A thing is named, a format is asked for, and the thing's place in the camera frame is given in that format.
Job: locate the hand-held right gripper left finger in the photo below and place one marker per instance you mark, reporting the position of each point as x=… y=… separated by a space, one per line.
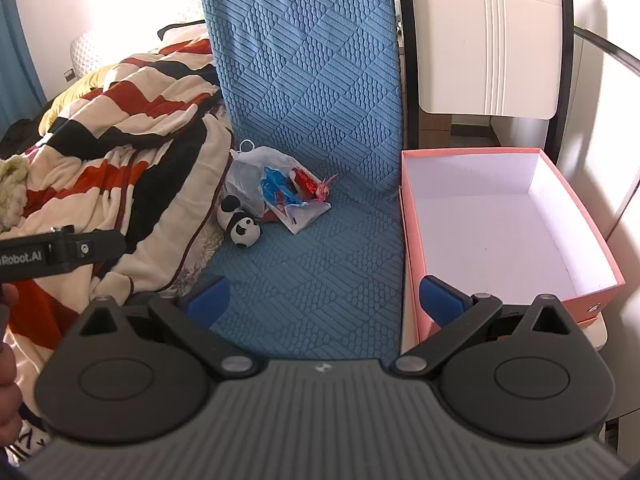
x=210 y=301

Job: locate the beige fluffy cloth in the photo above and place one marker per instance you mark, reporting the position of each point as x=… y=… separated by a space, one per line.
x=12 y=185

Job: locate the yellow pillow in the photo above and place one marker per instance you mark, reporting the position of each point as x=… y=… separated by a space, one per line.
x=85 y=82

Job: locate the panda plush toy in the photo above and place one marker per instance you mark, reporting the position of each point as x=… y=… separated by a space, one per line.
x=242 y=230

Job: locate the person's left hand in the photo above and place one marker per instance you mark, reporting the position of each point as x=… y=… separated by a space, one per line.
x=7 y=395

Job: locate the blue curtain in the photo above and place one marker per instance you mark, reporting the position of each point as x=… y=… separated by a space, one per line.
x=15 y=35

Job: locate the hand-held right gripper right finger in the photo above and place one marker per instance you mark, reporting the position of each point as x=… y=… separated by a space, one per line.
x=441 y=305

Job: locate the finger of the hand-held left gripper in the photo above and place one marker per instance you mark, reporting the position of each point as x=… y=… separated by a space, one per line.
x=97 y=250

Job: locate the white folding chair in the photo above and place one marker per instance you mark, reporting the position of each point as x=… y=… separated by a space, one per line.
x=475 y=35

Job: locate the small pink yellow toy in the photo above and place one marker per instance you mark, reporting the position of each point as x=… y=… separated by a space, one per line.
x=324 y=189

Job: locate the dark cloth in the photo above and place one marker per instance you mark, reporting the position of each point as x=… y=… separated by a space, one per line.
x=20 y=136

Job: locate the pink cardboard box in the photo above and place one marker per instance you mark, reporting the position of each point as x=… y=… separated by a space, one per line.
x=500 y=220

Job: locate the red snack packet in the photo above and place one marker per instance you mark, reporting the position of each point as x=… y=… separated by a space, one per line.
x=302 y=180

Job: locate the white quilted headboard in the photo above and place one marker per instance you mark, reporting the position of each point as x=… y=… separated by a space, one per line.
x=87 y=50

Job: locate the blue snack packet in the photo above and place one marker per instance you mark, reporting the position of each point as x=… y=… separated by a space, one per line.
x=275 y=185

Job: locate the blue face mask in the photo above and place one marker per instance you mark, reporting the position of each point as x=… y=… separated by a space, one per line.
x=242 y=175

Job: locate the blue textured chair cushion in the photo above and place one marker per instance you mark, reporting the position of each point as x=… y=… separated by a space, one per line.
x=310 y=85

